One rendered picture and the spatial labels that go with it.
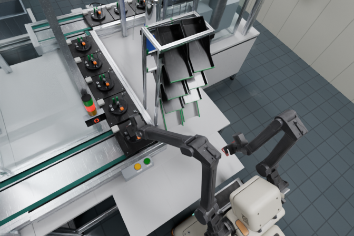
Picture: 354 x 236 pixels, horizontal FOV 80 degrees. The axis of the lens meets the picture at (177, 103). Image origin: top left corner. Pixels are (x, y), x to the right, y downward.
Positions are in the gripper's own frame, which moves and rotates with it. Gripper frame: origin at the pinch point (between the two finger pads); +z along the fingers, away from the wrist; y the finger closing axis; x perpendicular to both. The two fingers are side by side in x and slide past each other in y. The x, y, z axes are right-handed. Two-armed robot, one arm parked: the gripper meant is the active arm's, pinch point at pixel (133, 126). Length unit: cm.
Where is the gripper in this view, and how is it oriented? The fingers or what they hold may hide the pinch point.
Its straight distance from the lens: 142.8
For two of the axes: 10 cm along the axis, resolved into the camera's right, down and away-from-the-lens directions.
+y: -8.3, 4.2, -3.6
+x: 3.7, 9.1, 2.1
